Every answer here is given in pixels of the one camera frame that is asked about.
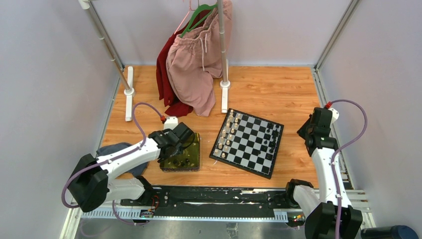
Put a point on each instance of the white clothes rack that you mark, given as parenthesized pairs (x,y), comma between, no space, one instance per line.
(127,82)

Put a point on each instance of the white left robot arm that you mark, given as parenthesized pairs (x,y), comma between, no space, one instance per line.
(95,181)

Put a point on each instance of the black and white chessboard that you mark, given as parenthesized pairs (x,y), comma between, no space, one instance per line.
(248,136)

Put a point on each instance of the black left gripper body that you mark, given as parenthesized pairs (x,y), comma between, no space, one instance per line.
(177,147)

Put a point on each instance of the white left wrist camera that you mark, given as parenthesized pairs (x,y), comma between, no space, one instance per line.
(170,123)

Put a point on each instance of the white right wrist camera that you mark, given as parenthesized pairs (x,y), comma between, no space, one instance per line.
(335,115)

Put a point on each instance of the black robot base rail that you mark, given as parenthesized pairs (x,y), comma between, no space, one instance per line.
(183,203)

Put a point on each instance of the dark blue cylinder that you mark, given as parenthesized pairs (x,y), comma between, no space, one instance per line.
(392,232)

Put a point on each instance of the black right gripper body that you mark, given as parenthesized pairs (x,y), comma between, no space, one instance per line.
(306,128)

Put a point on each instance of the pink shorts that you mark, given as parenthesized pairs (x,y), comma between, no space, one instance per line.
(193,62)

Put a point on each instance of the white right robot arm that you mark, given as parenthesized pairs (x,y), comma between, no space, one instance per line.
(329,213)

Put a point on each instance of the pink clothes hanger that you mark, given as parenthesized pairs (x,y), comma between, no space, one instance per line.
(181,26)

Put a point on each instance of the grey blue cloth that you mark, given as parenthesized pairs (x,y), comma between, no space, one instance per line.
(109,149)

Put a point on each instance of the dark red garment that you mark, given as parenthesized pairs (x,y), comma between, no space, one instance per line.
(174,106)

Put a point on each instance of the black chess pieces pile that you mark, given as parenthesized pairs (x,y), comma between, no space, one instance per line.
(181,162)

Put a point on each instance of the gold metal tin tray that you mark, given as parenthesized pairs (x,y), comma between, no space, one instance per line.
(191,151)

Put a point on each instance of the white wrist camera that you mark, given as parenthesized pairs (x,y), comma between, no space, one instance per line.
(335,115)
(170,123)

